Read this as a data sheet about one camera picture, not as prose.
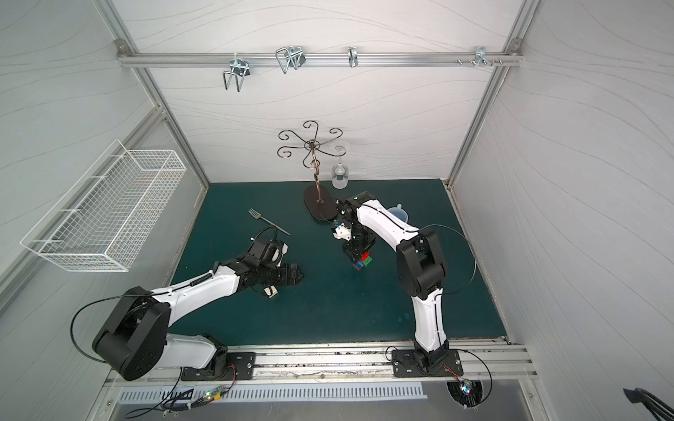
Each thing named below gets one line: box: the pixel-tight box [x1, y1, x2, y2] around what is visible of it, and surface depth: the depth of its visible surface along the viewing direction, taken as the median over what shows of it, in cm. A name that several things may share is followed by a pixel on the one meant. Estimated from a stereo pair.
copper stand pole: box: [276, 120, 347, 205], surface depth 92 cm
